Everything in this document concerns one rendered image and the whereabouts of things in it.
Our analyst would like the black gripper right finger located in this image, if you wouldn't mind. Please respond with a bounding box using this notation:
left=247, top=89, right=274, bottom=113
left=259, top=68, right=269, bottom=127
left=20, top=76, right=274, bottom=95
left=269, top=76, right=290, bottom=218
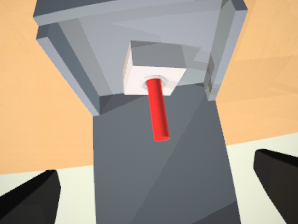
left=253, top=148, right=298, bottom=224

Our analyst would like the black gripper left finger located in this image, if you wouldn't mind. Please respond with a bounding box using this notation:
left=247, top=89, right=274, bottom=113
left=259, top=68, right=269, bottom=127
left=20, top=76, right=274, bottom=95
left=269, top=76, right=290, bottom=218
left=0, top=169, right=61, bottom=224

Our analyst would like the white block with round hole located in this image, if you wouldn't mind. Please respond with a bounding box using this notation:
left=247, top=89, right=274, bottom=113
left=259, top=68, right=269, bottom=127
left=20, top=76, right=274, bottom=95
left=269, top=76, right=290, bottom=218
left=122, top=40, right=186, bottom=96

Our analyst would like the red peg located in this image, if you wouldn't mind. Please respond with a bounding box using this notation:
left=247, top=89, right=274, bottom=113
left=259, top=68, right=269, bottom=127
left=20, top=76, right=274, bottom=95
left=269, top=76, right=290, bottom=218
left=146, top=79, right=170, bottom=140

